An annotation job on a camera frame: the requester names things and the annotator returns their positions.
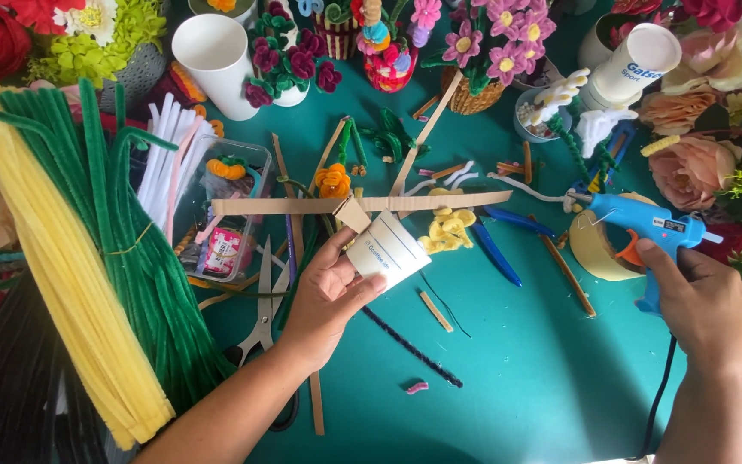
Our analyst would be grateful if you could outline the person's left hand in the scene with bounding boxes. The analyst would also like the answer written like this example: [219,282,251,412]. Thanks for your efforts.
[279,226,389,376]

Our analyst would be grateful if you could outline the person's right hand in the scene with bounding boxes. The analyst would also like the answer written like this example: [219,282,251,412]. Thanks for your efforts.
[635,238,742,382]

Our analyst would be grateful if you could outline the small white paper cup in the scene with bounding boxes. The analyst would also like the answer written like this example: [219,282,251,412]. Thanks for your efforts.
[345,209,433,292]

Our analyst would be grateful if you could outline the blue hot glue gun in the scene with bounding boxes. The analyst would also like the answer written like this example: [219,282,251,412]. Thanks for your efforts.
[567,191,724,317]

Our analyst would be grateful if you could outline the purple pencil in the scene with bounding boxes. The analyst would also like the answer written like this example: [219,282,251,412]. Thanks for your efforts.
[283,213,298,286]

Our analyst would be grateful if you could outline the narrow brown cardboard strip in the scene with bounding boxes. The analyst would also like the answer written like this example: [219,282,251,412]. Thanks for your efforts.
[308,370,326,437]

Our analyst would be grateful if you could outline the dark blue pipe cleaner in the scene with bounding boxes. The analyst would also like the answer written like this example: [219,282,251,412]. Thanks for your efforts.
[361,304,465,389]

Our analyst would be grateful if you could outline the long brown cardboard strip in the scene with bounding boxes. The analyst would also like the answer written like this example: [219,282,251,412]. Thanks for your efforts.
[211,190,514,234]

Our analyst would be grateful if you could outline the pink label packet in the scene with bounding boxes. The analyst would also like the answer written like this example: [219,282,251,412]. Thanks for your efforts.
[201,226,243,277]

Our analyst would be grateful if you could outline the short cardboard strip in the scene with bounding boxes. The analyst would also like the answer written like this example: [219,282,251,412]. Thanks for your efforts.
[418,289,455,334]

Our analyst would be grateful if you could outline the clear plastic box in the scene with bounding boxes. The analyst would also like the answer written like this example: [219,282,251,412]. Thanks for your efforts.
[171,135,274,284]

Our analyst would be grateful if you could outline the orange pipe cleaner flower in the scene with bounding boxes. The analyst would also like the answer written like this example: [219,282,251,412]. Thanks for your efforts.
[313,162,353,200]

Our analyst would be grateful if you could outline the beige masking tape roll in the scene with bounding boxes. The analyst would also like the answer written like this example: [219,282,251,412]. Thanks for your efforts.
[569,192,663,282]

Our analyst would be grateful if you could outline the peach artificial rose bouquet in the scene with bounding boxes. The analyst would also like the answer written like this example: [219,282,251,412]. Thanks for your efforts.
[636,24,742,215]

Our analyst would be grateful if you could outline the brown wooden stick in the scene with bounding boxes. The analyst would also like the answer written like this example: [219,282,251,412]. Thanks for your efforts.
[528,214,598,318]

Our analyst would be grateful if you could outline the pile of yellow pipe cleaner pieces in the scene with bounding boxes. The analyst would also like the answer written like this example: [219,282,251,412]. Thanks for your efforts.
[417,186,478,256]

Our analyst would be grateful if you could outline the orange pipe cleaner pumpkin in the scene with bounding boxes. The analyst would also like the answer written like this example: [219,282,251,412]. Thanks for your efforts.
[206,156,248,182]

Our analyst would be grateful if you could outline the bundle of green pipe cleaners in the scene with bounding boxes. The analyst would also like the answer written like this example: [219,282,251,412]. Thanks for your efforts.
[0,78,238,415]

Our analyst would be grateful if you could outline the short yellow pipe cleaner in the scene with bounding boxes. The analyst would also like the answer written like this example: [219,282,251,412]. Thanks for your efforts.
[639,133,681,158]

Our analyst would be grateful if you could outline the green pipe cleaner leaves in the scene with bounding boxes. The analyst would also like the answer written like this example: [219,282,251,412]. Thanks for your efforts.
[358,106,432,164]

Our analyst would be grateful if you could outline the slanted brown cardboard strip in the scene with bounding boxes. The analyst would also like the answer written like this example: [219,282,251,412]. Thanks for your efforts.
[388,69,465,198]

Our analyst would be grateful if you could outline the white pipe cleaner flower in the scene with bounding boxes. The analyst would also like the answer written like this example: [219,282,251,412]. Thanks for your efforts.
[575,106,640,159]

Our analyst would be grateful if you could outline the bundle of white pipe cleaners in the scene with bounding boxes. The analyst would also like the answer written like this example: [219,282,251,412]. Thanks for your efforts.
[137,93,219,247]

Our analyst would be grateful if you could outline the long white pipe cleaner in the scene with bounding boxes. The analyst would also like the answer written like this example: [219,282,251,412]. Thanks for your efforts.
[486,171,579,214]

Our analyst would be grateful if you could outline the purple pipe cleaner flower pot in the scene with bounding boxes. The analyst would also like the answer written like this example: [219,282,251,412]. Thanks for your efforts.
[243,0,344,109]

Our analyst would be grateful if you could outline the colourful pipe cleaner flower pot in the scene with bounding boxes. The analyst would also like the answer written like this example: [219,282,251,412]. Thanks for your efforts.
[350,0,443,94]

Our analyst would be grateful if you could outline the bundle of yellow pipe cleaners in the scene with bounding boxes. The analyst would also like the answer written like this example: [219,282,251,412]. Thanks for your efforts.
[0,82,176,451]

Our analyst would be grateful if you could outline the white cylinder can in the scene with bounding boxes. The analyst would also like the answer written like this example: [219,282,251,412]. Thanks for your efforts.
[580,22,684,113]

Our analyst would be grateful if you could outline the white pipe cleaner flower bowl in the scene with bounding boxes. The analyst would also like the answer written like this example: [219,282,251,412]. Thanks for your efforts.
[513,67,592,144]

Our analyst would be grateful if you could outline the red orange pipe cleaner pot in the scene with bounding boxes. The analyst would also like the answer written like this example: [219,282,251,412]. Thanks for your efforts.
[164,61,208,107]

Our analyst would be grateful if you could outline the tall white paper cup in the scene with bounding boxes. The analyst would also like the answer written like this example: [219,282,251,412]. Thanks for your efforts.
[171,13,262,122]

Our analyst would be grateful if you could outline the striped pipe cleaner flower pot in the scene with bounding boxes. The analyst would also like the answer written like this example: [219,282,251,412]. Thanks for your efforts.
[297,0,363,61]

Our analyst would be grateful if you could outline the pink flowers in woven basket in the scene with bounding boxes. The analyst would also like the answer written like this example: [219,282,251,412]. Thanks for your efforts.
[420,0,558,117]

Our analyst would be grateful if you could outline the bundle of black pipe cleaners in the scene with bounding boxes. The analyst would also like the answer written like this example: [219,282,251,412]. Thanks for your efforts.
[0,271,109,464]

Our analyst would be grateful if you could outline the green flower bouquet grey pot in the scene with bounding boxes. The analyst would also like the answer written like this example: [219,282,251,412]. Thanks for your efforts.
[23,0,170,114]

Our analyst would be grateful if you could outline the steel scissors with black handles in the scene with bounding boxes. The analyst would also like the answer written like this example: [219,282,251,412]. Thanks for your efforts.
[223,235,301,433]

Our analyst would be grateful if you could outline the black glue gun cable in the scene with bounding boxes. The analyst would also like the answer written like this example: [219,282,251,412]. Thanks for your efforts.
[634,334,678,460]

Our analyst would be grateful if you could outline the blue-handled pliers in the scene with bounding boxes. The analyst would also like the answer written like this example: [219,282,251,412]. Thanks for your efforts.
[471,204,557,288]

